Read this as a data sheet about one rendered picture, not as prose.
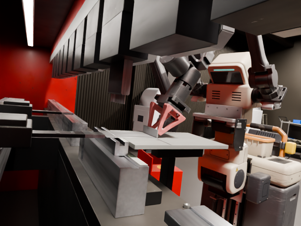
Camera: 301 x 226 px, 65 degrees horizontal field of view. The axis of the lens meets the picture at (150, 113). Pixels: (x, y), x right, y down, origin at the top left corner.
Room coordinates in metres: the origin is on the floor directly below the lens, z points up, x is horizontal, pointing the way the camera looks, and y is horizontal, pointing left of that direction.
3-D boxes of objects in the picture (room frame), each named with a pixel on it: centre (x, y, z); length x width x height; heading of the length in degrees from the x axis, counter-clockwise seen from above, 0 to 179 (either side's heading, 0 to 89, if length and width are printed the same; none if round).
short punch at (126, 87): (0.55, 0.08, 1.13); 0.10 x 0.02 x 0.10; 27
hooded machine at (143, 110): (5.05, -0.05, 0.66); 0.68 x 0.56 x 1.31; 131
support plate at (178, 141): (0.62, -0.05, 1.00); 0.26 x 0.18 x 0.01; 117
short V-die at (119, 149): (0.59, 0.10, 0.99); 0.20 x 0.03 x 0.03; 27
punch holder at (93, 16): (0.71, 0.16, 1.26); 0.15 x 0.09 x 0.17; 27
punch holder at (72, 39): (1.06, 0.34, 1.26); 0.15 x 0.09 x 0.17; 27
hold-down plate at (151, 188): (0.61, 0.05, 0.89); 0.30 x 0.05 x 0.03; 27
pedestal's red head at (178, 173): (1.13, -0.07, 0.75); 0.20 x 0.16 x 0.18; 21
